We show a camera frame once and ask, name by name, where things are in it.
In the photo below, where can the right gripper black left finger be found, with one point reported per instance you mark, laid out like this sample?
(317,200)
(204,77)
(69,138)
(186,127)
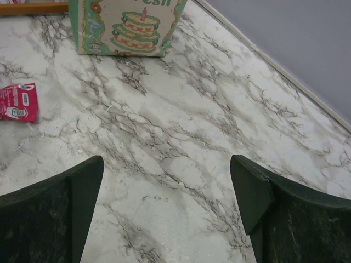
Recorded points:
(49,221)

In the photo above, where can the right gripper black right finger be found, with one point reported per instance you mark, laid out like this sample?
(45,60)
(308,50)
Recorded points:
(287,221)

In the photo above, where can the pink red snack packet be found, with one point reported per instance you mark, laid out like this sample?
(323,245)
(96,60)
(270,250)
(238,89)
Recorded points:
(19,102)

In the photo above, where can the green paper gift bag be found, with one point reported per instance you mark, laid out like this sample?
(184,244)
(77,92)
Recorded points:
(124,28)

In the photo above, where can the wooden rack with clear slats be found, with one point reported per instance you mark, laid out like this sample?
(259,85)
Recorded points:
(34,8)

